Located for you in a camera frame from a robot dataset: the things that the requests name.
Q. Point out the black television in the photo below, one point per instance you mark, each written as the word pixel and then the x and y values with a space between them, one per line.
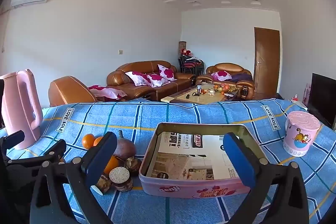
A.
pixel 321 98

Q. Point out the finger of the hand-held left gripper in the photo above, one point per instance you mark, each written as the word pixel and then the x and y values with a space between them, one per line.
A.
pixel 52 150
pixel 14 138

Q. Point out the pink cartoon cup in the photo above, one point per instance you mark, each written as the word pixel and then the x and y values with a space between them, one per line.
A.
pixel 299 140

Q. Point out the small jar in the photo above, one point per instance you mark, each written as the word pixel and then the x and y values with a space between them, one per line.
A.
pixel 120 178

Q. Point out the floral pillow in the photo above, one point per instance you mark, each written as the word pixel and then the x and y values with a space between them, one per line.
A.
pixel 158 80
pixel 221 75
pixel 166 71
pixel 137 78

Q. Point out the small red bottle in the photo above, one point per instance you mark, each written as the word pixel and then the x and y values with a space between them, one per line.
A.
pixel 296 98

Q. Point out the stacked dark chairs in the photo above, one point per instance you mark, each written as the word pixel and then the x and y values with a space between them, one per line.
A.
pixel 189 66

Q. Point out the printed paper liner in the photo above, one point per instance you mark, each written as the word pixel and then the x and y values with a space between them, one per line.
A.
pixel 194 158

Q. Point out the brown wooden door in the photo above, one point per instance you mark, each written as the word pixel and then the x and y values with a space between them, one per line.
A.
pixel 266 61

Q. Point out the blue checked cloth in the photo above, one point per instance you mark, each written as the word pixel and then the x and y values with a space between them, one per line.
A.
pixel 183 113

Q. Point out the square ceiling light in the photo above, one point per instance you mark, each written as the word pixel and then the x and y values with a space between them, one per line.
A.
pixel 225 1
pixel 256 1

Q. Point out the brown leather armchair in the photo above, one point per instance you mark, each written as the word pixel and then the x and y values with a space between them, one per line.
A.
pixel 228 67

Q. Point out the pink carton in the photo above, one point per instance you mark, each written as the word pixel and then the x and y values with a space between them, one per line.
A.
pixel 306 92

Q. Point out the red stuffed toys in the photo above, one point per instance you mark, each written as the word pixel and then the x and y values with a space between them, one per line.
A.
pixel 185 52

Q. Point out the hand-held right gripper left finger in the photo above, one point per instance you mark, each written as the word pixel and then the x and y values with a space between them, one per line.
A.
pixel 102 161

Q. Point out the pink tin box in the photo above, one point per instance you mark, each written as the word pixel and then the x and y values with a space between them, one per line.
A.
pixel 189 190

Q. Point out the pile of assorted fruit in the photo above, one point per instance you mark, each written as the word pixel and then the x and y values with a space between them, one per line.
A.
pixel 223 88

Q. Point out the purple blanket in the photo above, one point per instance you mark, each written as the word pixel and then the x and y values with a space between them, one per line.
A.
pixel 242 77

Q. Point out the drink can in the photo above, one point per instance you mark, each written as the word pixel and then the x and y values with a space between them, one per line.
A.
pixel 199 89

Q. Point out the coffee table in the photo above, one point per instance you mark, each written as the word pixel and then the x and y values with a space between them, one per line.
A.
pixel 199 98

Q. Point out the dark brown water chestnut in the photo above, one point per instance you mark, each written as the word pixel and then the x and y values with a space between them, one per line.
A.
pixel 132 165

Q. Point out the tall woven cylinder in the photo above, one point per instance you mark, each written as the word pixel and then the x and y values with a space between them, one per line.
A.
pixel 182 45

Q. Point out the orange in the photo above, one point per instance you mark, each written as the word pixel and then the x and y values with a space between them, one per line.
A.
pixel 88 141
pixel 98 140
pixel 111 164

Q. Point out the brown leather sofa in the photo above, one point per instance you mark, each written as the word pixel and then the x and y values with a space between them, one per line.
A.
pixel 136 67

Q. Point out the pink electric kettle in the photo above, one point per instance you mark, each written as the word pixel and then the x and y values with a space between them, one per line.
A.
pixel 15 108

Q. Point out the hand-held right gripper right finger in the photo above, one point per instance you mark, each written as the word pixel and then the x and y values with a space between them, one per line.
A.
pixel 239 158

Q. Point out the pink floral blanket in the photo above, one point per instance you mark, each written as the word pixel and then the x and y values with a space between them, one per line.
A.
pixel 105 92

